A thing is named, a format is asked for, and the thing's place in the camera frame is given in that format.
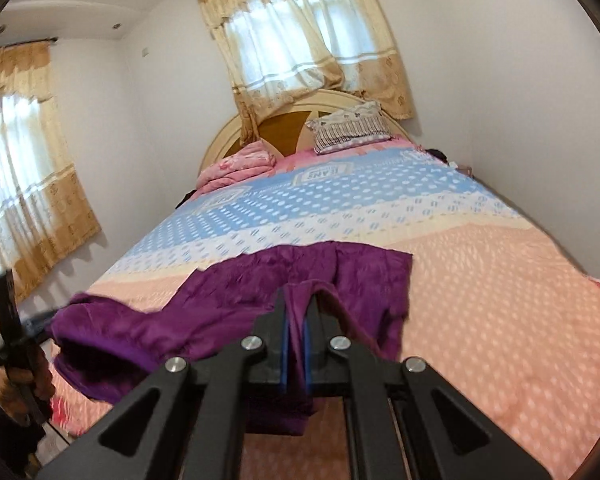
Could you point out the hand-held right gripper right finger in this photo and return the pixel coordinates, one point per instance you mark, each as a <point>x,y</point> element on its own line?
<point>375,400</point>

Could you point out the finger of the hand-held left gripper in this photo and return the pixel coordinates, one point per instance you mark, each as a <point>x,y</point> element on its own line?
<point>4,305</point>

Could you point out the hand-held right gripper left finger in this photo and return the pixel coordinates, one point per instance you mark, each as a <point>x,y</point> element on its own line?
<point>215,400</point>

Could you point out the purple hooded puffer jacket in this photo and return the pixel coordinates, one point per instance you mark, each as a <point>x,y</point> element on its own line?
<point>220,300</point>

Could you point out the person's left forearm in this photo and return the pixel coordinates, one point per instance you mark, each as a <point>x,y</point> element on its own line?
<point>5,435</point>

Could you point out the person's left hand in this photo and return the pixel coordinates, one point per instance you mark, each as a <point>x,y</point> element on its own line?
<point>42,375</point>

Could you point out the red plaid bed sheet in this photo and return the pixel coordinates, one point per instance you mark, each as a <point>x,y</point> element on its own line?
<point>62,412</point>

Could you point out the long beige floral curtain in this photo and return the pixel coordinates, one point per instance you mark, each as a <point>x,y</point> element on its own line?
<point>25,185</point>

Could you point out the polka dot bedspread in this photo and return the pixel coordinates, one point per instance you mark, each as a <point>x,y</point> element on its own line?
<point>480,300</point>

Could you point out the folded pink blanket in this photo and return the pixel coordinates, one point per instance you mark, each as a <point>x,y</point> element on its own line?
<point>237,165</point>

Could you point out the dark curtain rod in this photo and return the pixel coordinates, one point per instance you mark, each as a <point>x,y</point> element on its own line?
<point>20,45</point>

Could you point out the striped ruffled pillow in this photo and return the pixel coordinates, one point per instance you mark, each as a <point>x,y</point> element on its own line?
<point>350,127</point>

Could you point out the cream wooden headboard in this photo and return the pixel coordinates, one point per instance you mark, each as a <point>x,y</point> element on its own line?
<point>285,130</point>

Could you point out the short beige floral curtain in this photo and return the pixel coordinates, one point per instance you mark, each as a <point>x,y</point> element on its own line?
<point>290,40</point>

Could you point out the dark clothes beside wall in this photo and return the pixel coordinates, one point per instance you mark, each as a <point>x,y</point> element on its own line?
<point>442,156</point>

